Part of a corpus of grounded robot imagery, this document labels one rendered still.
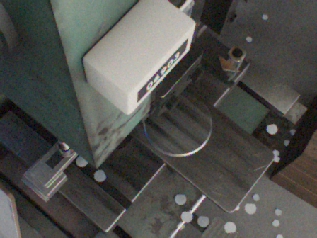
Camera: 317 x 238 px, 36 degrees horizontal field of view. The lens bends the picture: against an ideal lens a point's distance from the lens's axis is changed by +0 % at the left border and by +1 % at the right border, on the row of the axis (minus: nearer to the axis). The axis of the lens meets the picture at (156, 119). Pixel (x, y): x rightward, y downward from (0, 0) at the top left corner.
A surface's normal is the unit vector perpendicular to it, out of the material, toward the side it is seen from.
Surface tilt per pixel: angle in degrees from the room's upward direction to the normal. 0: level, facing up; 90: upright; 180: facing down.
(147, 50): 0
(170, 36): 0
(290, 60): 0
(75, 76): 90
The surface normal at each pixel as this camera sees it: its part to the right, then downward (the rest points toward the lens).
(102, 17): 0.77, 0.62
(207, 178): 0.05, -0.33
